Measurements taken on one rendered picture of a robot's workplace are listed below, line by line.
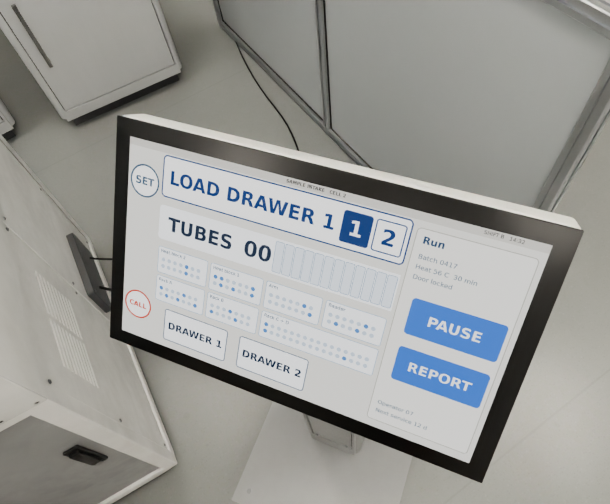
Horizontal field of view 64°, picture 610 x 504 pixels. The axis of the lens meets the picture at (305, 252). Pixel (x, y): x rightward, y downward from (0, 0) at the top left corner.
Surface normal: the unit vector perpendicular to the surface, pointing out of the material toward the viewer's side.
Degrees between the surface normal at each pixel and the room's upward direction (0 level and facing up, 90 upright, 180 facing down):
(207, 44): 0
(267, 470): 3
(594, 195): 0
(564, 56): 90
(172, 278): 50
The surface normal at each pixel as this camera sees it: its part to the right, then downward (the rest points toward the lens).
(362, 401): -0.34, 0.29
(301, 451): -0.11, -0.47
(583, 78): -0.83, 0.50
